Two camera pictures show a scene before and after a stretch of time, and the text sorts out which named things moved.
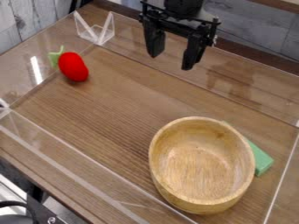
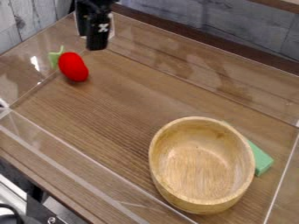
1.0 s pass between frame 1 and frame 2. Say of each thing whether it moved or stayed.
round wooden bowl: stayed
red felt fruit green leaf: stayed
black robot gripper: moved
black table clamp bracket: stayed
